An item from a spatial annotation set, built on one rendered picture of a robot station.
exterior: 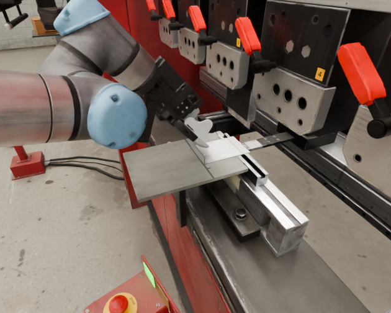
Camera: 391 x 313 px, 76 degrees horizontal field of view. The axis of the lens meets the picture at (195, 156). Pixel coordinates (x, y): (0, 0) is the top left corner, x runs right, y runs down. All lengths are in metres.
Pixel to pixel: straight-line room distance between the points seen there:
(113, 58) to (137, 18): 0.91
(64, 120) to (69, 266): 1.50
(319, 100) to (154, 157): 0.41
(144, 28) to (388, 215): 1.19
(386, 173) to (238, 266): 0.35
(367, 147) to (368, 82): 0.08
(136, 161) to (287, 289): 0.43
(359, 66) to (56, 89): 0.29
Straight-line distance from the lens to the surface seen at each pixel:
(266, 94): 0.45
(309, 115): 0.38
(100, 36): 0.44
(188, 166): 0.60
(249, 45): 0.42
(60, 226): 1.97
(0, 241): 2.09
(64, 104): 0.29
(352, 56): 0.30
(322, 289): 0.60
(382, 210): 0.71
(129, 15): 1.35
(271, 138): 0.72
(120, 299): 0.64
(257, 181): 0.59
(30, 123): 0.28
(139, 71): 0.46
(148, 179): 0.57
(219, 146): 0.66
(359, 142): 0.34
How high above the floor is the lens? 1.37
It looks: 36 degrees down
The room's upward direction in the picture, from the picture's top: straight up
